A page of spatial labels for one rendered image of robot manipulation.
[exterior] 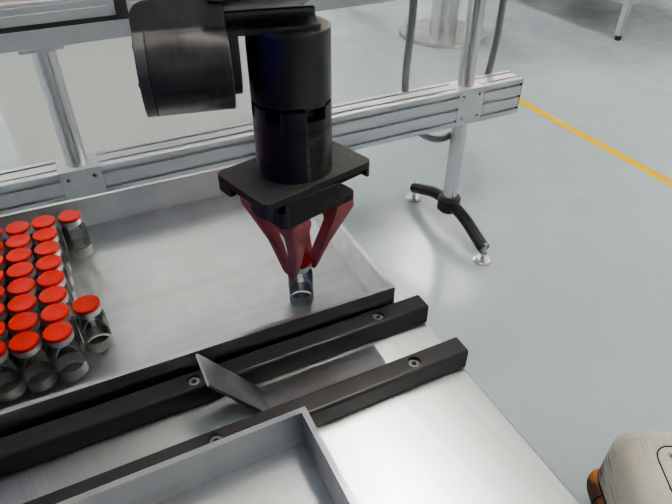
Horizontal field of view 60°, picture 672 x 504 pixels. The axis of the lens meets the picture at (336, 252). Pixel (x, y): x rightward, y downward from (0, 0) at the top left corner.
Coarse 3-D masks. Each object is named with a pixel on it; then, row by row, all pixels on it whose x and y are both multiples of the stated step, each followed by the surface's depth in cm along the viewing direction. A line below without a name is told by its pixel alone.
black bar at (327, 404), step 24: (408, 360) 44; (432, 360) 44; (456, 360) 45; (336, 384) 42; (360, 384) 42; (384, 384) 42; (408, 384) 43; (288, 408) 40; (312, 408) 40; (336, 408) 41; (360, 408) 42; (216, 432) 39; (168, 456) 37; (96, 480) 36
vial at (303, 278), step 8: (304, 272) 49; (312, 272) 50; (288, 280) 50; (296, 280) 49; (304, 280) 49; (312, 280) 50; (296, 288) 50; (304, 288) 50; (312, 288) 51; (296, 296) 50; (304, 296) 50; (312, 296) 51; (296, 304) 51; (304, 304) 51
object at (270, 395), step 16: (368, 352) 47; (208, 368) 39; (224, 368) 41; (320, 368) 46; (336, 368) 46; (352, 368) 46; (368, 368) 46; (208, 384) 37; (224, 384) 39; (240, 384) 41; (272, 384) 44; (288, 384) 44; (304, 384) 44; (320, 384) 44; (240, 400) 39; (256, 400) 42; (272, 400) 43; (288, 400) 43
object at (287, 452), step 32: (288, 416) 38; (224, 448) 37; (256, 448) 38; (288, 448) 40; (320, 448) 36; (128, 480) 34; (160, 480) 36; (192, 480) 37; (224, 480) 38; (256, 480) 38; (288, 480) 38; (320, 480) 38
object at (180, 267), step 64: (128, 192) 61; (192, 192) 64; (128, 256) 57; (192, 256) 57; (256, 256) 57; (128, 320) 50; (192, 320) 50; (256, 320) 50; (320, 320) 47; (64, 384) 44; (128, 384) 41
